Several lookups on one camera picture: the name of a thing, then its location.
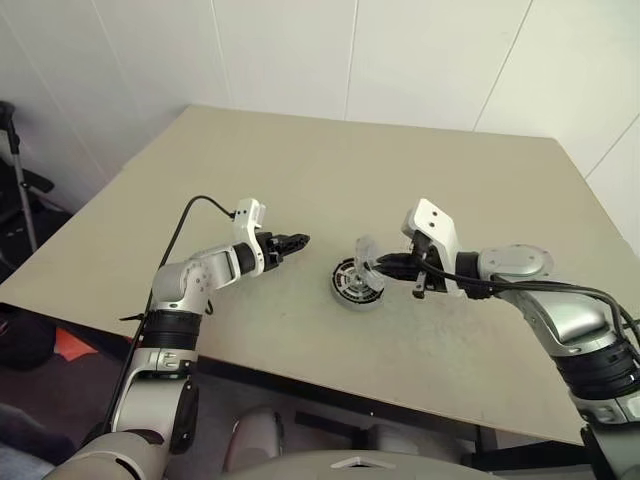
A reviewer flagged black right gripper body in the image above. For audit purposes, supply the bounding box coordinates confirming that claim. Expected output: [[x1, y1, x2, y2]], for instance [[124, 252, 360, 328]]
[[408, 234, 452, 302]]

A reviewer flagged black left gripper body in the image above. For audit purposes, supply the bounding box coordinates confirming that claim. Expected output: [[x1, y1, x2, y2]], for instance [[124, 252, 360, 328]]
[[258, 230, 285, 270]]

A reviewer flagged round motor lid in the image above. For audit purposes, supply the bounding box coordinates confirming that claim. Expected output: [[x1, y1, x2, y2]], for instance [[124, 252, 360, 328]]
[[353, 234, 387, 292]]

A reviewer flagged round grey motor housing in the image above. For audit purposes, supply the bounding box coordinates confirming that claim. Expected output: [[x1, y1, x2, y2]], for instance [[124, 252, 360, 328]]
[[329, 255, 387, 313]]

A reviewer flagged grey rounded robot leg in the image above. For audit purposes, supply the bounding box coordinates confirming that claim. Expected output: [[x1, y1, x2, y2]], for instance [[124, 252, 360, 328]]
[[364, 423, 427, 457], [224, 405, 284, 472]]

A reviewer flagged grey robot torso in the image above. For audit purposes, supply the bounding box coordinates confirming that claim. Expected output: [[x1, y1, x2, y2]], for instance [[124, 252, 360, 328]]
[[222, 448, 501, 480]]

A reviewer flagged orange object on floor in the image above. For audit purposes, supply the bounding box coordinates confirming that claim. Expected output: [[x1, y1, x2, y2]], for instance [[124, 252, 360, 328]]
[[53, 326, 100, 362]]

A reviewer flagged black folded equipment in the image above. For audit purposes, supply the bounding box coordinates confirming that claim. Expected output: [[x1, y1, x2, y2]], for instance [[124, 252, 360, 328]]
[[0, 158, 72, 237]]

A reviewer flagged black bag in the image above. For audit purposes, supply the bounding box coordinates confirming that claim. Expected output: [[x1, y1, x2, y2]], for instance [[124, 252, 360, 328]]
[[0, 311, 57, 372]]

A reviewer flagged grey-blue fabric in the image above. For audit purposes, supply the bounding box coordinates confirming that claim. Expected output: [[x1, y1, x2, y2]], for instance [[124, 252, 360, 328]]
[[0, 401, 77, 480]]

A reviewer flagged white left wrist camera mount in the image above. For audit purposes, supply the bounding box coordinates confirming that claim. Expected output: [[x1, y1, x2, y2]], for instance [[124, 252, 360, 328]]
[[230, 197, 269, 277]]

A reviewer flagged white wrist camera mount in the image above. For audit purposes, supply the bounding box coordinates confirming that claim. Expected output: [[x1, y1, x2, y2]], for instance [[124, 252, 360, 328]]
[[230, 197, 269, 277], [399, 197, 462, 297]]

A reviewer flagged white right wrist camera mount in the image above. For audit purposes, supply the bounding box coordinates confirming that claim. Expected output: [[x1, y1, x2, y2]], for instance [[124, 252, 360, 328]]
[[399, 197, 462, 297]]

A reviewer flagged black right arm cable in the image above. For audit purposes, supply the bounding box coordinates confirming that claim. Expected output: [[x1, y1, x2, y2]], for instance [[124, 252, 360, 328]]
[[418, 243, 640, 362]]

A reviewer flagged black table frame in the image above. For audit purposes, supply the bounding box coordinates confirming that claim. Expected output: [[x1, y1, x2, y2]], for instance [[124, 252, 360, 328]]
[[193, 356, 587, 472]]

